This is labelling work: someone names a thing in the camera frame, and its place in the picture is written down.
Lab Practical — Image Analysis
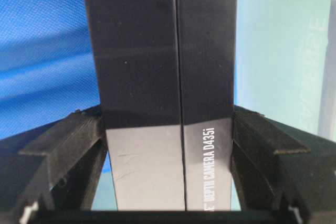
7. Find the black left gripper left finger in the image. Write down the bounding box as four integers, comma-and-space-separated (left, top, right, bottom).
1, 106, 107, 223

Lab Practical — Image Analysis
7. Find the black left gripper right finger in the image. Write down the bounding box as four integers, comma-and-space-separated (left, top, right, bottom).
231, 106, 335, 223

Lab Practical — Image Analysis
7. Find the black RealSense box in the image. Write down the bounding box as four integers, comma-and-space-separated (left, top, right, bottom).
85, 0, 237, 211

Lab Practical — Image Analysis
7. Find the blue cloth in case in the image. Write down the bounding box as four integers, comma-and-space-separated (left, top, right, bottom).
0, 0, 119, 211

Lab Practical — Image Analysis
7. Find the clear plastic storage case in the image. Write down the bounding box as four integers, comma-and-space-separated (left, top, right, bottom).
235, 0, 335, 142

